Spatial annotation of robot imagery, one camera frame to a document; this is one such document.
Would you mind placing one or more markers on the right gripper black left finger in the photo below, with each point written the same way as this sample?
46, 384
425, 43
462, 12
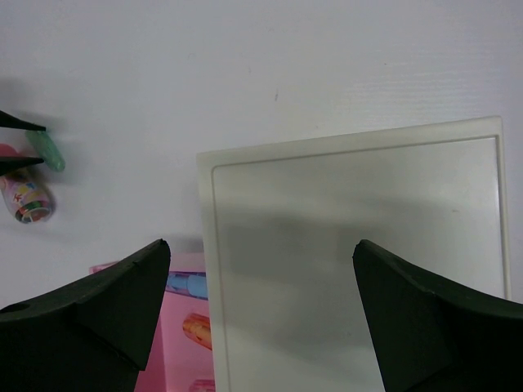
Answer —
94, 334

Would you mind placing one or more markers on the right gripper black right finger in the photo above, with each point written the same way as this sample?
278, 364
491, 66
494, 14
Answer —
431, 333

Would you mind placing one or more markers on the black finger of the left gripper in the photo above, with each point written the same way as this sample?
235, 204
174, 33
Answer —
12, 122
10, 164

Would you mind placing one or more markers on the clear tube with pink cap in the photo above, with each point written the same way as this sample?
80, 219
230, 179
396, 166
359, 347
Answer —
25, 198

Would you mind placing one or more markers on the green cap-shaped clip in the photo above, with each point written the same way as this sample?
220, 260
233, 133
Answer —
46, 149

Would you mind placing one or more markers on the pink drawer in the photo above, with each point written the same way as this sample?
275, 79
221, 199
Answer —
175, 361

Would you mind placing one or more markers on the orange cap-shaped clip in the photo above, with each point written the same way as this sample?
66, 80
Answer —
197, 328

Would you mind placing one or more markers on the blue cap-shaped clip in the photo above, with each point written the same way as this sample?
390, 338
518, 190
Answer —
191, 284

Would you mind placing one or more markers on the pink cap-shaped clip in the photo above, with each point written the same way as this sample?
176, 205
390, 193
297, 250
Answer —
202, 385

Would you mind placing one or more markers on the white drawer cabinet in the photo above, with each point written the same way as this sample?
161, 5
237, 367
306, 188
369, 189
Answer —
282, 224

